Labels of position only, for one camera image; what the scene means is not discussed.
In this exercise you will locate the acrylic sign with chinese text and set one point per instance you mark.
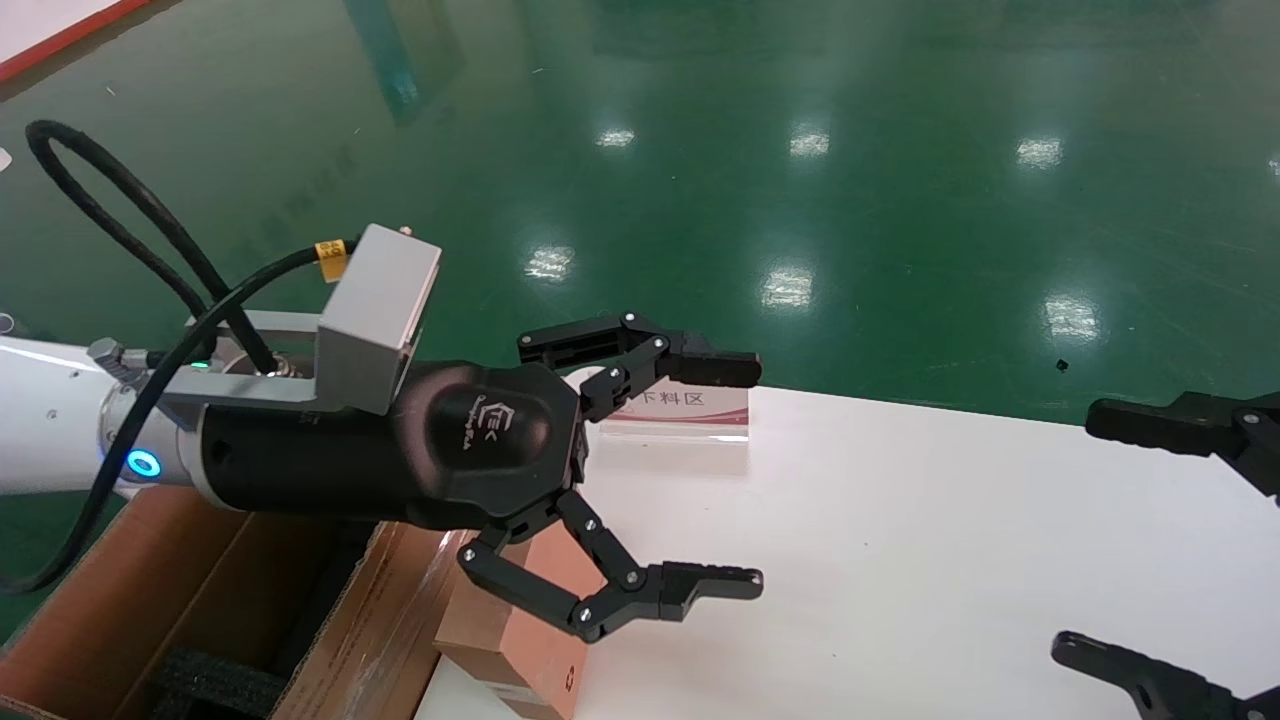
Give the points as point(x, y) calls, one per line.
point(690, 415)

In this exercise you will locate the grey metal camera bracket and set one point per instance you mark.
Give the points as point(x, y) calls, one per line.
point(240, 385)

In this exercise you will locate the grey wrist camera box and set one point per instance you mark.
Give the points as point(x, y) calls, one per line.
point(375, 310)

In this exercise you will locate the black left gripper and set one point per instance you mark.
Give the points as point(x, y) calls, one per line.
point(470, 450)

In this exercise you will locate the large open cardboard box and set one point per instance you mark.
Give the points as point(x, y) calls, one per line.
point(100, 600)

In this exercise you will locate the small cardboard box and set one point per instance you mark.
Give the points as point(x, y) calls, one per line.
point(530, 665)

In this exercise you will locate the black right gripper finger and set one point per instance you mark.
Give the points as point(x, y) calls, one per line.
point(1170, 690)
point(1160, 425)

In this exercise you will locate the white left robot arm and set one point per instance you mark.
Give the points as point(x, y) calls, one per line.
point(50, 410)

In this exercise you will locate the black foam padding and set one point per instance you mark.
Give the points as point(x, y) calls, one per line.
point(215, 690)

